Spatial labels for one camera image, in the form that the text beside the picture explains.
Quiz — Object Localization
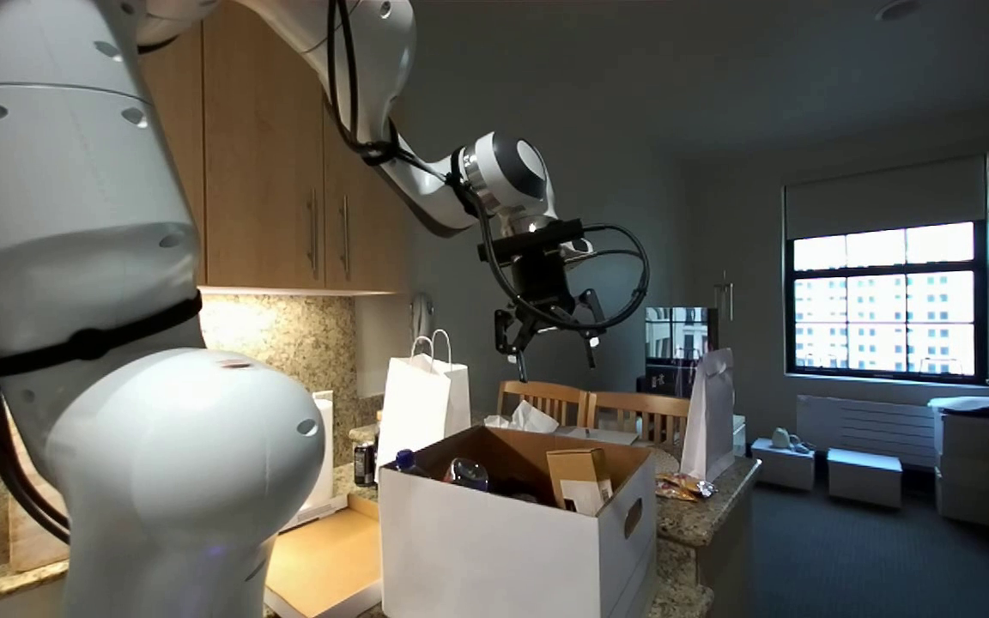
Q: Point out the red and white bottles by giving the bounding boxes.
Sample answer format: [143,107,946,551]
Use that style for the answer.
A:
[638,297,722,399]

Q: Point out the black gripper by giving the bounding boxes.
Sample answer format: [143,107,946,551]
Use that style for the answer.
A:
[491,242,606,369]

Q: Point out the wooden wall cabinets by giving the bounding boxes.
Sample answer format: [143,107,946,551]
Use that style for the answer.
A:
[129,0,415,297]

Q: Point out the white cabinet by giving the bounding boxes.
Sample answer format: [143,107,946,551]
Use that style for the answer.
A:
[927,394,989,532]

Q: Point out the narrow white paper bag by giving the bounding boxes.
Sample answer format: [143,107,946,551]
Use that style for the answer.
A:
[676,343,741,485]

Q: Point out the window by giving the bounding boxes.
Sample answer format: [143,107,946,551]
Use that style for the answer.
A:
[784,218,989,388]

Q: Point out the wall radiator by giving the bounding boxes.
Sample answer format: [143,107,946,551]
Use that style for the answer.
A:
[794,392,942,470]

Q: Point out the wooden chair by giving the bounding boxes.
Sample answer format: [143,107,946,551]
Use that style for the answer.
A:
[493,377,589,432]
[581,388,693,453]

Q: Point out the big white cardboard box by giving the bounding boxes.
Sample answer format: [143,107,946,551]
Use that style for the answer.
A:
[374,426,663,618]

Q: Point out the dark jar wooden lid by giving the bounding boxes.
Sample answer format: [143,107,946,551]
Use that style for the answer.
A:
[346,437,381,489]

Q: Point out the small brown cardboard box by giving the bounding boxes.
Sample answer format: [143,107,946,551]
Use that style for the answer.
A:
[542,447,616,515]

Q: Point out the white ottoman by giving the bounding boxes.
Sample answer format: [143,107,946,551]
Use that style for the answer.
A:
[825,447,906,515]
[747,429,821,499]

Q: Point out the white window blind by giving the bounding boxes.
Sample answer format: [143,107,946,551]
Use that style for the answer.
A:
[774,154,989,241]

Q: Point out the crumpled white paper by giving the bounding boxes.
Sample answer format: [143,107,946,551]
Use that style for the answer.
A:
[481,399,564,438]

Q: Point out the white paper bag with handles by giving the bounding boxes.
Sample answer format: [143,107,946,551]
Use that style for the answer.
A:
[374,328,476,470]

